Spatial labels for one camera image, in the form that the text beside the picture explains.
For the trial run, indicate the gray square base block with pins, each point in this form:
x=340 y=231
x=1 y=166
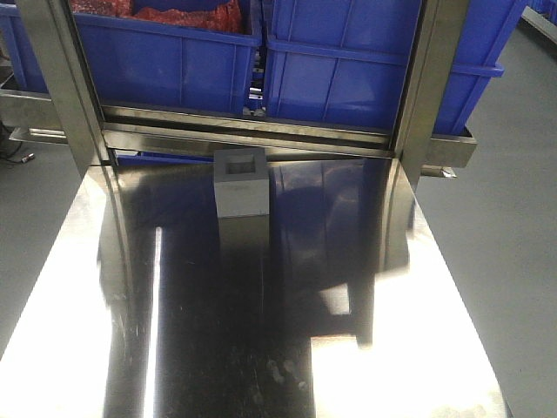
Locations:
x=241 y=182

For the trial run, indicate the blue bin upper right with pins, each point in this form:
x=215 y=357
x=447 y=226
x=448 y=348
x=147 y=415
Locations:
x=344 y=62

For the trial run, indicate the blue bin with red bags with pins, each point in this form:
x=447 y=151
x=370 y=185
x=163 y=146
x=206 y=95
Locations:
x=149 y=63

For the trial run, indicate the blue bin far left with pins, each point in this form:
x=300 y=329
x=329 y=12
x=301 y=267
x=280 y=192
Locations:
x=24 y=63

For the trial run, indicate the red mesh bag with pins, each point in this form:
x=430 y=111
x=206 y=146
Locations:
x=225 y=17

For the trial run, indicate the stainless steel rack frame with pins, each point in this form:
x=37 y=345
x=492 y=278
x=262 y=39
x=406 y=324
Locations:
x=71 y=114

